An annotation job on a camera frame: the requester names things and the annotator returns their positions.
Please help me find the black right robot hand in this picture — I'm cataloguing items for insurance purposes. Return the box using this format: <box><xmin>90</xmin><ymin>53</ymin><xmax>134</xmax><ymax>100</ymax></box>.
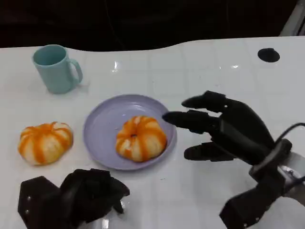
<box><xmin>162</xmin><ymin>90</ymin><xmax>276</xmax><ymax>166</ymax></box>

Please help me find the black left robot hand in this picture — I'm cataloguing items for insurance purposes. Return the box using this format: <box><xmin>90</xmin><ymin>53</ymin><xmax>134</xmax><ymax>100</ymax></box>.
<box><xmin>59</xmin><ymin>168</ymin><xmax>131</xmax><ymax>229</ymax></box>

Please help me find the orange white toy bread roll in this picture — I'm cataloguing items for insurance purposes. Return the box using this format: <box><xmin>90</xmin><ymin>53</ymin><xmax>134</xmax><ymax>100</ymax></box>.
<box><xmin>115</xmin><ymin>115</ymin><xmax>168</xmax><ymax>163</ymax></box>
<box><xmin>18</xmin><ymin>121</ymin><xmax>74</xmax><ymax>167</ymax></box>

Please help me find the lilac plate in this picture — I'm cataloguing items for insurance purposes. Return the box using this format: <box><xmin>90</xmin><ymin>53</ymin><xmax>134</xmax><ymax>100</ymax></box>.
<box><xmin>82</xmin><ymin>94</ymin><xmax>178</xmax><ymax>171</ymax></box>

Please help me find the black round table grommet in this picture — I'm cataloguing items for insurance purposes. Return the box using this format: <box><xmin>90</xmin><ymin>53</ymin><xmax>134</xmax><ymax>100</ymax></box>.
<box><xmin>257</xmin><ymin>48</ymin><xmax>280</xmax><ymax>63</ymax></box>

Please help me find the pale green mug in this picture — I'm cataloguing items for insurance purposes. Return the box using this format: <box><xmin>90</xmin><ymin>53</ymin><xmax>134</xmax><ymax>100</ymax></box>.
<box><xmin>32</xmin><ymin>44</ymin><xmax>83</xmax><ymax>94</ymax></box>

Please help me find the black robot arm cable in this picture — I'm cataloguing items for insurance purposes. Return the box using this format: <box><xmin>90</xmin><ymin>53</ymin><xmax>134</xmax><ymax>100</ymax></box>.
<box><xmin>274</xmin><ymin>122</ymin><xmax>305</xmax><ymax>145</ymax></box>

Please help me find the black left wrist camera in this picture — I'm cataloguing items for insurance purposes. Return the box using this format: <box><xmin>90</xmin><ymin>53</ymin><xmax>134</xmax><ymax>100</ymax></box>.
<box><xmin>17</xmin><ymin>176</ymin><xmax>63</xmax><ymax>229</ymax></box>

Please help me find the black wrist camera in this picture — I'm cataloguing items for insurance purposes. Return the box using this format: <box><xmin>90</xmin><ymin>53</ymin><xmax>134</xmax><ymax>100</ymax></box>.
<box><xmin>17</xmin><ymin>176</ymin><xmax>63</xmax><ymax>229</ymax></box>
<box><xmin>219</xmin><ymin>177</ymin><xmax>286</xmax><ymax>229</ymax></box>

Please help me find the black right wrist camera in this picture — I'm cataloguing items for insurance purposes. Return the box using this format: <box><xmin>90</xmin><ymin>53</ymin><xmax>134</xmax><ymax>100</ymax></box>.
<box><xmin>219</xmin><ymin>177</ymin><xmax>286</xmax><ymax>229</ymax></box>

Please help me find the grey slanted frame bar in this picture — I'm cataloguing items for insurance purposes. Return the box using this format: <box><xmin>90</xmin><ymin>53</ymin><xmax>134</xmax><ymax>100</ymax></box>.
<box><xmin>279</xmin><ymin>0</ymin><xmax>305</xmax><ymax>37</ymax></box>

